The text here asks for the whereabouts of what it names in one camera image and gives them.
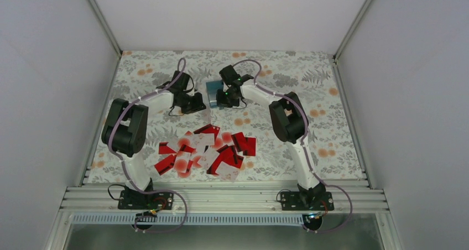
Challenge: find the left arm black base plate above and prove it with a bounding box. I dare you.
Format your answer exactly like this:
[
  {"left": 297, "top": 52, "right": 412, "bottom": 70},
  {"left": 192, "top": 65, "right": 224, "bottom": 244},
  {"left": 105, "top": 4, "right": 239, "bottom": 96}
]
[{"left": 117, "top": 189, "right": 174, "bottom": 210}]

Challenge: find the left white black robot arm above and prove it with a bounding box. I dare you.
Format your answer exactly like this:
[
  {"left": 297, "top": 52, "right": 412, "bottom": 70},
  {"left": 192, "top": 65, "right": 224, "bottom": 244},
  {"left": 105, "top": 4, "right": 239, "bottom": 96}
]
[{"left": 101, "top": 70, "right": 206, "bottom": 209}]

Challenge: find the floral patterned table mat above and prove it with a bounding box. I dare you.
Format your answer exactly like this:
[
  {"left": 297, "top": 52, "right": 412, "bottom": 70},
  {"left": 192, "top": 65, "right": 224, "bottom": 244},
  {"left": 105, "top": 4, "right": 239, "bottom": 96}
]
[{"left": 87, "top": 50, "right": 363, "bottom": 183}]

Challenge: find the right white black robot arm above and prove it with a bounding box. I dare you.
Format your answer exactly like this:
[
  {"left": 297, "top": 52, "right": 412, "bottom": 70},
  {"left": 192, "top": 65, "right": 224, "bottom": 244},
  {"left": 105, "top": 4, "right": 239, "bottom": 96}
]
[{"left": 216, "top": 65, "right": 326, "bottom": 210}]

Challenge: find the aluminium corner post right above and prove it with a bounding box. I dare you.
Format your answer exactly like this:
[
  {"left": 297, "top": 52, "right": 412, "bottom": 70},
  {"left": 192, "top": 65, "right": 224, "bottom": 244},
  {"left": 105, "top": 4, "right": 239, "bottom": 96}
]
[{"left": 333, "top": 0, "right": 374, "bottom": 62}]

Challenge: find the blue slotted cable duct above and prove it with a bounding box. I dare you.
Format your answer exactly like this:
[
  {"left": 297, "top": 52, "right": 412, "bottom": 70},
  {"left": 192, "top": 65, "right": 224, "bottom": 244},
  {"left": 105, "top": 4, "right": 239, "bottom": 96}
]
[{"left": 70, "top": 212, "right": 303, "bottom": 226}]

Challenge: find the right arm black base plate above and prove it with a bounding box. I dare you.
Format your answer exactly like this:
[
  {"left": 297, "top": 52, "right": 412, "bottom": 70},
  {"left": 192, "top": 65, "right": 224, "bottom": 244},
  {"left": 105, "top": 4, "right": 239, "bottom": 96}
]
[{"left": 276, "top": 190, "right": 335, "bottom": 211}]

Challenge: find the red card lower centre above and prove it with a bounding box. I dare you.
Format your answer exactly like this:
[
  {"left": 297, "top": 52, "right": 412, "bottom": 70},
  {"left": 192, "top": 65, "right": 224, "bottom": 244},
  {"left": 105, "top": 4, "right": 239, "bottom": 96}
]
[{"left": 206, "top": 145, "right": 244, "bottom": 175}]

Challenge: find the aluminium rail base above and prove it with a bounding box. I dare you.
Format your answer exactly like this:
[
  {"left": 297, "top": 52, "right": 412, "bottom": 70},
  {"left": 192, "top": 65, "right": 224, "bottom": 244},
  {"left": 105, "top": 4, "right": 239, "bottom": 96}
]
[{"left": 60, "top": 181, "right": 390, "bottom": 213}]

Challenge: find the blue leather card holder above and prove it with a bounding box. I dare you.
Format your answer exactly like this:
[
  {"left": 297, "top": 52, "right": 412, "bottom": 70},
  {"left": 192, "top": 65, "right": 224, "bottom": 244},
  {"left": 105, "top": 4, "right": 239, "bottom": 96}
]
[{"left": 206, "top": 80, "right": 224, "bottom": 108}]

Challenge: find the aluminium corner post left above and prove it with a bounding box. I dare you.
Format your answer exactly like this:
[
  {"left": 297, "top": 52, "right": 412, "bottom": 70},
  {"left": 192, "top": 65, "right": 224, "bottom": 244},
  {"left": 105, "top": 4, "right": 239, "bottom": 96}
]
[{"left": 87, "top": 0, "right": 122, "bottom": 58}]

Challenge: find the white red-dot card lower left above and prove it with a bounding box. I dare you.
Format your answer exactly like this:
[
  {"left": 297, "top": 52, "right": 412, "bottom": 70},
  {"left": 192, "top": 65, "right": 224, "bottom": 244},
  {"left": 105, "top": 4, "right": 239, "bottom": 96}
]
[{"left": 174, "top": 155, "right": 192, "bottom": 178}]

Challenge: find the red card striped right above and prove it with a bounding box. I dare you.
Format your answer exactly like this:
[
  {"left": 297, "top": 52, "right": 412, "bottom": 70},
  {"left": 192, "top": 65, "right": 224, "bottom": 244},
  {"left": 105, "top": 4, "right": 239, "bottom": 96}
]
[{"left": 231, "top": 132, "right": 248, "bottom": 152}]

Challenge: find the red card far right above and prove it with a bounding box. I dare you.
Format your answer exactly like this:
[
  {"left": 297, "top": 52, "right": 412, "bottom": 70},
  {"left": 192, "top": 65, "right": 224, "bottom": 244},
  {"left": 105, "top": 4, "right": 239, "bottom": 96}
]
[{"left": 243, "top": 137, "right": 257, "bottom": 157}]

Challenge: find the red card lower left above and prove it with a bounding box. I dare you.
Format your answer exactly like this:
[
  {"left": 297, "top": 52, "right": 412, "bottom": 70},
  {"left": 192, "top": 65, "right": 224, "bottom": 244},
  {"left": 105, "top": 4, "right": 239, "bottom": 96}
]
[{"left": 154, "top": 154, "right": 176, "bottom": 175}]

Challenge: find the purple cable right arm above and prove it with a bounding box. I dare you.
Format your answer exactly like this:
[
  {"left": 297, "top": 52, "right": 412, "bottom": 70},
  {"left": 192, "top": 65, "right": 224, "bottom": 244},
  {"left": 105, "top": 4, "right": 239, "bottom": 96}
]
[{"left": 232, "top": 59, "right": 355, "bottom": 235}]

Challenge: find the aluminium corner post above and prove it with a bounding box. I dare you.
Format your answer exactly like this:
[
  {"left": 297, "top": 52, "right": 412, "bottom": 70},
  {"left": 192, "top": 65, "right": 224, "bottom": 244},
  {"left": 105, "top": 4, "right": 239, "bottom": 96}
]
[
  {"left": 333, "top": 0, "right": 374, "bottom": 62},
  {"left": 87, "top": 0, "right": 122, "bottom": 58}
]

